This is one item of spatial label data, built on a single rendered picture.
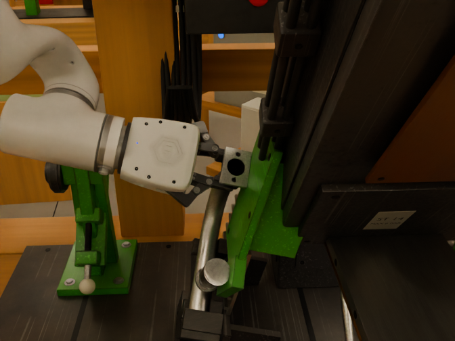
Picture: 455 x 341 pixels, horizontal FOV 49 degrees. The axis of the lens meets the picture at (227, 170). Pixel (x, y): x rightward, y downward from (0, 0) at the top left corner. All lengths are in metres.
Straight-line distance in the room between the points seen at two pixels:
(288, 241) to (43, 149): 0.35
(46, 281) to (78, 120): 0.42
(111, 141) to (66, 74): 0.12
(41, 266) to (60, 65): 0.47
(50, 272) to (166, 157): 0.44
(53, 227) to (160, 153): 0.57
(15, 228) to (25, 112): 0.57
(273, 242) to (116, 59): 0.47
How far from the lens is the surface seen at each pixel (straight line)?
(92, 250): 0.91
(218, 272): 0.70
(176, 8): 0.93
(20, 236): 1.21
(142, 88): 0.97
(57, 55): 0.71
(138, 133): 0.70
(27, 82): 1.11
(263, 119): 0.54
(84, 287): 0.91
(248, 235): 0.66
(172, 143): 0.70
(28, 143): 0.70
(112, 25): 0.94
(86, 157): 0.69
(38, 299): 1.00
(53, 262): 1.07
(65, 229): 1.20
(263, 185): 0.62
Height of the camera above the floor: 1.54
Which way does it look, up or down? 28 degrees down
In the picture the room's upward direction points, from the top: straight up
